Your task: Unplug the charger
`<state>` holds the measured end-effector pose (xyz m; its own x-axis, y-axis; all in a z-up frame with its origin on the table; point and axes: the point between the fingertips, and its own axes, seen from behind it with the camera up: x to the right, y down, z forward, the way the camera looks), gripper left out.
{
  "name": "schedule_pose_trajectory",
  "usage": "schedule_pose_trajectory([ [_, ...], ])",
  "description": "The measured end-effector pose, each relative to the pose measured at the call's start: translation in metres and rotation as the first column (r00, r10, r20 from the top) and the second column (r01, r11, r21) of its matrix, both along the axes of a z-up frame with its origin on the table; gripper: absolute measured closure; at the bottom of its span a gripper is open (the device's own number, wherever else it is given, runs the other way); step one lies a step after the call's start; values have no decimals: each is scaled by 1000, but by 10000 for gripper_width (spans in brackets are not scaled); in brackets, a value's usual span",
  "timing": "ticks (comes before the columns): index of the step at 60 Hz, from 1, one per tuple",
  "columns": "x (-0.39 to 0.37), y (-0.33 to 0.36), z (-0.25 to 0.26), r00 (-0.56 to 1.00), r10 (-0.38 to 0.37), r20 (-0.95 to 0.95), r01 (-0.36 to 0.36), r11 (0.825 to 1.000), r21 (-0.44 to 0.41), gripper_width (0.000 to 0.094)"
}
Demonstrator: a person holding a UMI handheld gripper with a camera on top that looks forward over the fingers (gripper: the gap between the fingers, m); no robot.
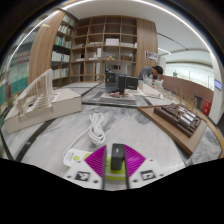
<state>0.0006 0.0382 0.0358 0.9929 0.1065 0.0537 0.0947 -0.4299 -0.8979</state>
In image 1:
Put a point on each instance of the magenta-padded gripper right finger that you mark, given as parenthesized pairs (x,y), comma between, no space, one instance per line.
(133,161)

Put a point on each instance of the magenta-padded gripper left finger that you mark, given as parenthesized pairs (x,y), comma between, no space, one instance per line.
(96,161)

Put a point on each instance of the black charger block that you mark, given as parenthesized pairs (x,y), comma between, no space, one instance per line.
(117,156)

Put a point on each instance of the small white architectural model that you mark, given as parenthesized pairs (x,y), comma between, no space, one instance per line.
(148,89)

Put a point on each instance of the wall screen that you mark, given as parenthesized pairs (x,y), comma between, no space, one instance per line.
(218,84)

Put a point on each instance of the white and green power strip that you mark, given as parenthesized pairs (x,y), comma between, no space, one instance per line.
(71,157)

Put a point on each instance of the dark bin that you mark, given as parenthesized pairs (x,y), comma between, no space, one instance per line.
(198,102)

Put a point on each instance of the wooden shelf unit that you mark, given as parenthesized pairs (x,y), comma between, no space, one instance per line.
(110,43)

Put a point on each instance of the person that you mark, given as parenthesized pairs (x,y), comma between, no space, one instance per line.
(149,72)

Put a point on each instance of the dark building model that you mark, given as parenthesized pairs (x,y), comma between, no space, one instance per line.
(116,83)

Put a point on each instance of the brown architectural model wooden base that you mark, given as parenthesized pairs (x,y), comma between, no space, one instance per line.
(178,121)

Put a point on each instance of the white slatted architectural model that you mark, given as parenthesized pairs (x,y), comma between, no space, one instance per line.
(36,100)

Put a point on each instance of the wall poster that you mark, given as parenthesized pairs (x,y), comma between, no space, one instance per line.
(151,55)

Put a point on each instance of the glass-fronted book shelf unit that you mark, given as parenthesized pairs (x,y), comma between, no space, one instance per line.
(15,76)

